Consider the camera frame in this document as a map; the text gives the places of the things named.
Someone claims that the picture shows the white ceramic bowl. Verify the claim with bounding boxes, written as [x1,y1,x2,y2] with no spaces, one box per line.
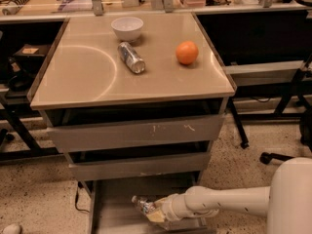
[111,17,144,42]

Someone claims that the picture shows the orange fruit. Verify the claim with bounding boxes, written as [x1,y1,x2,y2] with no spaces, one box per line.
[175,41,199,65]

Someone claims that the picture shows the grey bottom drawer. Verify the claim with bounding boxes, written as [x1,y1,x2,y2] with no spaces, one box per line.
[88,173,216,234]

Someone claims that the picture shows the grey drawer cabinet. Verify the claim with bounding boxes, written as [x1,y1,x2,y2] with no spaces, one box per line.
[26,11,237,234]

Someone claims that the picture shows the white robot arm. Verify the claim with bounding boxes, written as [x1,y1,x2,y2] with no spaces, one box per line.
[147,157,312,234]

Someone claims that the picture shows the silver soda can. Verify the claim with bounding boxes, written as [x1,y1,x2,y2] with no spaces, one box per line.
[117,42,145,74]

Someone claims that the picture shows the grey top drawer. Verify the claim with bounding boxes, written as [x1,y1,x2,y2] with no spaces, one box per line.
[48,114,223,152]

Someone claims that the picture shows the dark box with label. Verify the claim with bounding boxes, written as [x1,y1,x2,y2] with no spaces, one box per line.
[13,44,50,65]

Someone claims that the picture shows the clear plastic water bottle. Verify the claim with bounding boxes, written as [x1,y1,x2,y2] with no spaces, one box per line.
[132,195,176,230]

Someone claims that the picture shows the grey middle drawer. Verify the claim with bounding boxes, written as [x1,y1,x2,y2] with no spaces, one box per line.
[69,152,210,181]

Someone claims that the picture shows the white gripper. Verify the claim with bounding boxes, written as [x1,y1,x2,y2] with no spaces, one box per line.
[146,194,189,223]

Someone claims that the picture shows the black coiled spring tool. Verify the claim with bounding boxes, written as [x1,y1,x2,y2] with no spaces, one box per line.
[2,0,29,16]

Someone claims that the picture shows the black cable on floor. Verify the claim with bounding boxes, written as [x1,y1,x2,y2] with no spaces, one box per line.
[74,181,91,215]

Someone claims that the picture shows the white object on floor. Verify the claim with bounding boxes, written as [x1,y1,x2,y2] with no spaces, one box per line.
[1,223,21,234]

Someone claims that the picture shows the grey drawer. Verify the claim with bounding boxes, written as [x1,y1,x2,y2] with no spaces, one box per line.
[69,152,210,181]
[48,114,223,152]
[88,173,216,234]

